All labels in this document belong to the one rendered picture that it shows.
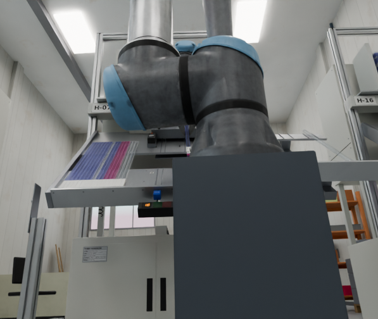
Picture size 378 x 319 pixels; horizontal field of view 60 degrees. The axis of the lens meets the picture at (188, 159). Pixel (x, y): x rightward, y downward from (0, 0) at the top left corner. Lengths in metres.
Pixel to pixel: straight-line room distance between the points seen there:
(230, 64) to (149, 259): 1.02
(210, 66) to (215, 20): 0.44
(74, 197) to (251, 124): 0.83
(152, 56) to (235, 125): 0.19
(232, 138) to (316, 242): 0.16
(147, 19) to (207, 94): 0.20
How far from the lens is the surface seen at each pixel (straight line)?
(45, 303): 6.92
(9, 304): 7.22
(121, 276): 1.41
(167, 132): 1.61
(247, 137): 0.45
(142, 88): 0.53
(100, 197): 1.16
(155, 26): 0.63
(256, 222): 0.39
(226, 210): 0.39
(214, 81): 0.51
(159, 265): 1.39
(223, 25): 0.97
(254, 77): 0.53
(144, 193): 1.13
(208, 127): 0.48
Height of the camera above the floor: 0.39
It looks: 22 degrees up
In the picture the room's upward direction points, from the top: 2 degrees counter-clockwise
